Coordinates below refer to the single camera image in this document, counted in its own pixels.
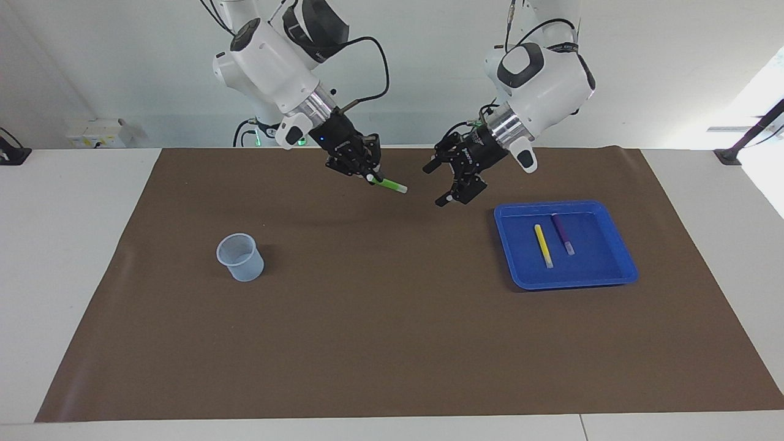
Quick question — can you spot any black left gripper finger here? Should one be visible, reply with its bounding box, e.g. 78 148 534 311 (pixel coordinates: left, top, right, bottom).
423 132 469 174
435 165 488 207

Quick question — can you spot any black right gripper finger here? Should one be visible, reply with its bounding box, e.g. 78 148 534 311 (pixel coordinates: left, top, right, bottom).
346 160 375 184
364 134 383 172

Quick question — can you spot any green marker pen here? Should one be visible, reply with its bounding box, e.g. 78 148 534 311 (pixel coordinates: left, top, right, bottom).
366 175 408 195

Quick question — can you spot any yellow marker pen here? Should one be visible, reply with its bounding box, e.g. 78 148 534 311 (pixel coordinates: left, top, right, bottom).
534 224 554 269

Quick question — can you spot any purple marker pen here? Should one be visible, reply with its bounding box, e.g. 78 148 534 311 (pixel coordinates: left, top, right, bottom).
551 213 576 256

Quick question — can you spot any translucent plastic cup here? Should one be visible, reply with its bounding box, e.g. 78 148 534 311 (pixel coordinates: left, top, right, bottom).
216 233 265 282

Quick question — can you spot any blue plastic tray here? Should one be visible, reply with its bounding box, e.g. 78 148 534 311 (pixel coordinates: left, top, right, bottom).
494 200 639 291

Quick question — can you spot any brown table mat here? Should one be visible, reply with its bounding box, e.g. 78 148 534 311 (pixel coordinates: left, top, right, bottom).
35 146 784 423

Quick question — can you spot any black angled stand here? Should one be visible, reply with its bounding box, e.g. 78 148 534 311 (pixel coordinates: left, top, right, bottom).
714 98 784 166

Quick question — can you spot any black table clamp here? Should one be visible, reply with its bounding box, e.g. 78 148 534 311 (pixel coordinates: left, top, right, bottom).
0 127 32 166

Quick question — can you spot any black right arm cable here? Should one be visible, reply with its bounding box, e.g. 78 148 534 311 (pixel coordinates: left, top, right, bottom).
306 37 391 115

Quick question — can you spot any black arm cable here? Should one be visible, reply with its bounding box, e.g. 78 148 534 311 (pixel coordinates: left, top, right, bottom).
505 0 590 53
306 37 391 115

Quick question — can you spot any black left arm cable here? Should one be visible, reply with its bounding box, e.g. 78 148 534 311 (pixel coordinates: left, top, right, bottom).
505 0 590 53

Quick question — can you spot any white wall socket box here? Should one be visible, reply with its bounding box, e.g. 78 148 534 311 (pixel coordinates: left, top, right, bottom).
66 118 132 149

